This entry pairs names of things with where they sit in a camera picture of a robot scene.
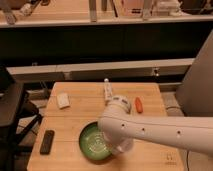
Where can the orange carrot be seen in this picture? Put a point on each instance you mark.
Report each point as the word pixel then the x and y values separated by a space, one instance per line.
pixel 138 105

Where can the black remote control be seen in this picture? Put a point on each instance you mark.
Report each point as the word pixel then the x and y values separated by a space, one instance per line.
pixel 47 142

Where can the white sponge block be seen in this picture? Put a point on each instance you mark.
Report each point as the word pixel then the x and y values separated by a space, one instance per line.
pixel 63 100

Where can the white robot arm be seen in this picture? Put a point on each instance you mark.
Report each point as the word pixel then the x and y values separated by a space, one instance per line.
pixel 120 128

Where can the green ceramic bowl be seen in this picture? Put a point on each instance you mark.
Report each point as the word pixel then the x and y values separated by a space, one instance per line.
pixel 92 144

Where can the white bottle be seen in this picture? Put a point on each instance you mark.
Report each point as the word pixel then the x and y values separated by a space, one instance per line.
pixel 107 90

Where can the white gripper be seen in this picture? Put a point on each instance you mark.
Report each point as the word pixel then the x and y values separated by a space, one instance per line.
pixel 117 144

